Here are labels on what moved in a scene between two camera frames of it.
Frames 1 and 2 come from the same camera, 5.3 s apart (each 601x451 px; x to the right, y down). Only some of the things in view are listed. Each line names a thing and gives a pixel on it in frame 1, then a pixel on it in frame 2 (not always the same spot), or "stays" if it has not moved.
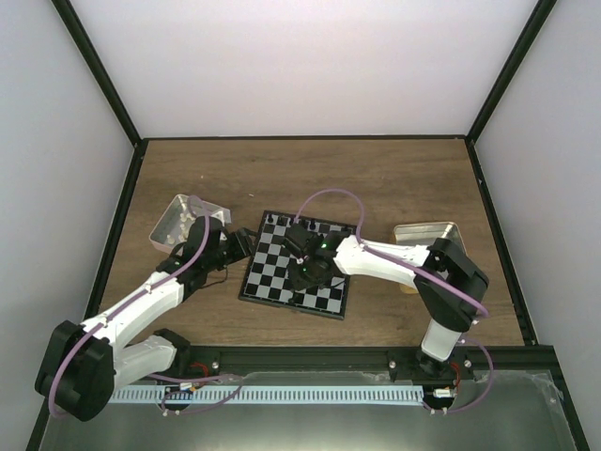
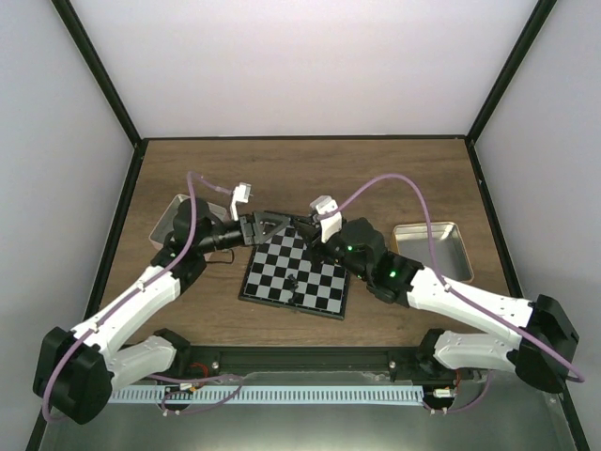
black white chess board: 267,280 stays
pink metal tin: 175,226 stays
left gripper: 244,245 -> 249,222
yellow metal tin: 424,235 stays
